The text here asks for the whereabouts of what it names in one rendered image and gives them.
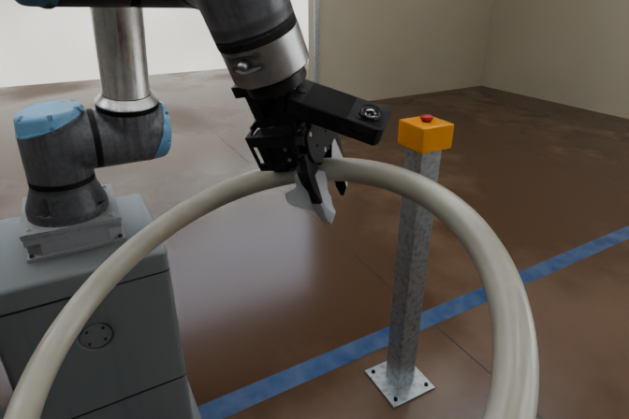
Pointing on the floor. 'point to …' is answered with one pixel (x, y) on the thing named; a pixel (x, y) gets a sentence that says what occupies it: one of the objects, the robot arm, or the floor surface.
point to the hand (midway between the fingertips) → (339, 201)
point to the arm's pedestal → (98, 329)
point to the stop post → (411, 265)
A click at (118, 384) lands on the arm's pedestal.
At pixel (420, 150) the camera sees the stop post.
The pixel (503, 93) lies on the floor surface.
